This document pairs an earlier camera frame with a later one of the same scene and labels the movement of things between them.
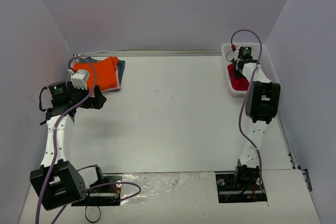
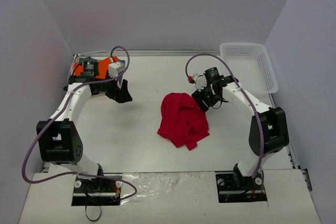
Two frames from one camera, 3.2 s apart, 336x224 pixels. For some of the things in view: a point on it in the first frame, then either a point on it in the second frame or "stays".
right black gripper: [238, 66] -> [206, 97]
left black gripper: [92, 97] -> [115, 93]
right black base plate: [228, 191] stays
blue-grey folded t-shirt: [121, 65] stays
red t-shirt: [241, 84] -> [183, 123]
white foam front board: [189, 198] stays
